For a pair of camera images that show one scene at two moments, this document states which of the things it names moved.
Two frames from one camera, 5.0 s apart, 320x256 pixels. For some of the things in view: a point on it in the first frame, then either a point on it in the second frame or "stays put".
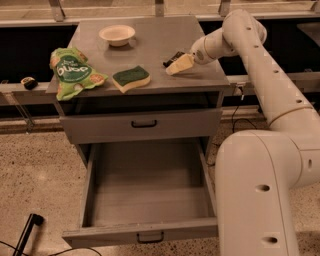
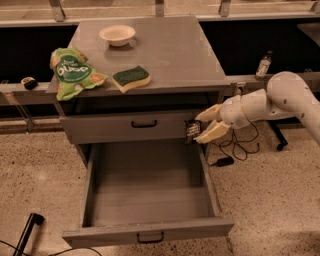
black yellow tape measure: (29, 83) stays put
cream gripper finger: (181, 64) → (210, 114)
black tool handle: (33, 219) stays put
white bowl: (117, 35) stays put
